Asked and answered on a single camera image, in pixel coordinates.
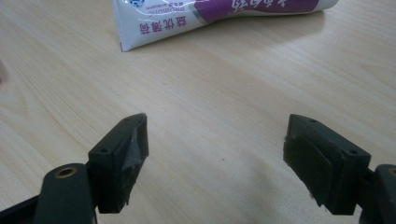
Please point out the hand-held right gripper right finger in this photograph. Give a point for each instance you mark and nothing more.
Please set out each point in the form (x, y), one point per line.
(327, 168)

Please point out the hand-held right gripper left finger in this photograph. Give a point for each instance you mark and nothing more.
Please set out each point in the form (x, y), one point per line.
(116, 168)

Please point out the white and purple toothpaste tube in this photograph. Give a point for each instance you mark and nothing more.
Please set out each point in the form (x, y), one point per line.
(193, 18)

